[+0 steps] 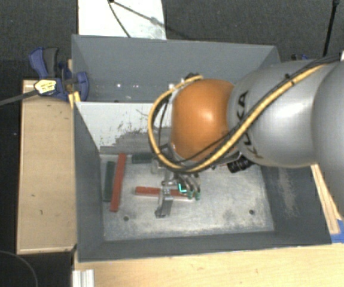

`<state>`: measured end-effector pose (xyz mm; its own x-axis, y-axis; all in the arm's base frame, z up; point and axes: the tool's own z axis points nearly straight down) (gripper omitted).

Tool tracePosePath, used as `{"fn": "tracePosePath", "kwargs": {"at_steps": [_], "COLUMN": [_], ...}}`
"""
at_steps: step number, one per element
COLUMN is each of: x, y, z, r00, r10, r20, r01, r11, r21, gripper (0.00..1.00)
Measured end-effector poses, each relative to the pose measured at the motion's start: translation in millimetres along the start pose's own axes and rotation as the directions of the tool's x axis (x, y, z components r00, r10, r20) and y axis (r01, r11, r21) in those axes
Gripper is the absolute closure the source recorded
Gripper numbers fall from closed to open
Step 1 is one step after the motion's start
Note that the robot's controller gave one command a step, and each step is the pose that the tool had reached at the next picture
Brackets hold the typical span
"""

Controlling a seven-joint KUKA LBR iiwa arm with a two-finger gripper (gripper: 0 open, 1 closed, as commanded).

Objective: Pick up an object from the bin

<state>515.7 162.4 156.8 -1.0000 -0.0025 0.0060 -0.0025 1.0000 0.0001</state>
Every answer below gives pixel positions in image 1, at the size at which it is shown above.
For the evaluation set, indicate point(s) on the black cylinder on white bracket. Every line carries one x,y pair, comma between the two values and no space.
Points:
238,164

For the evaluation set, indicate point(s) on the dark green flat block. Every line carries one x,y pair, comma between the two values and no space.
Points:
141,158
109,181

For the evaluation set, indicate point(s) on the red-brown flat block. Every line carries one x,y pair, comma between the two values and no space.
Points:
118,181
147,191

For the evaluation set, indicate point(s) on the pale wood board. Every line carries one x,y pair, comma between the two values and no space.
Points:
47,172

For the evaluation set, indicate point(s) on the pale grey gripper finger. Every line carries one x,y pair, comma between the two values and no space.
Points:
169,203
160,205

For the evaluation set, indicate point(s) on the grey metal bin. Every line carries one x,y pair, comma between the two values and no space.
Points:
207,217

